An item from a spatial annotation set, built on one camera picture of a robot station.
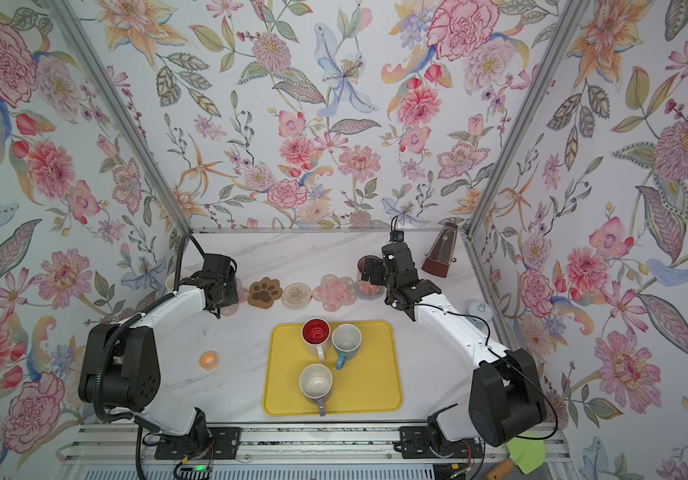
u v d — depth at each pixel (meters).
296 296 1.01
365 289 0.98
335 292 1.04
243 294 1.00
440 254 1.03
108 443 0.78
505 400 0.42
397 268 0.63
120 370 0.45
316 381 0.84
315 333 0.91
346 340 0.88
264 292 1.04
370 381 0.84
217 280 0.76
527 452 0.73
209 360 0.88
